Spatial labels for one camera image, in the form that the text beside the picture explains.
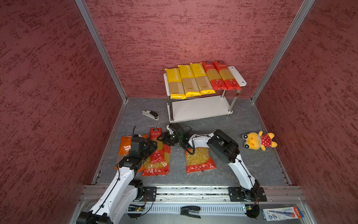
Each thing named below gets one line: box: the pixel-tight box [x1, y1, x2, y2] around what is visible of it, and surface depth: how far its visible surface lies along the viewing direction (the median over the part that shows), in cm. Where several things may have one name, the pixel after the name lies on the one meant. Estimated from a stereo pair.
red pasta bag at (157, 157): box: [150, 127, 166, 166], surface depth 84 cm
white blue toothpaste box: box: [261, 206, 305, 222], surface depth 70 cm
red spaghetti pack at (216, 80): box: [201, 60, 228, 91], surface depth 85 cm
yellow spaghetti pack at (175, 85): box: [165, 68, 187, 100], surface depth 79 cm
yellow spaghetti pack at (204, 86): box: [190, 62, 216, 96], surface depth 82 cm
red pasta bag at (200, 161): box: [184, 147, 217, 174], surface depth 84 cm
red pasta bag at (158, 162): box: [142, 139, 172, 177], surface depth 81 cm
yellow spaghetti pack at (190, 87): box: [178, 64, 202, 98], surface depth 81 cm
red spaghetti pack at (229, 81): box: [213, 60, 242, 91], surface depth 86 cm
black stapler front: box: [179, 205, 201, 219], surface depth 69 cm
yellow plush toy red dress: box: [241, 130, 278, 151], surface depth 91 cm
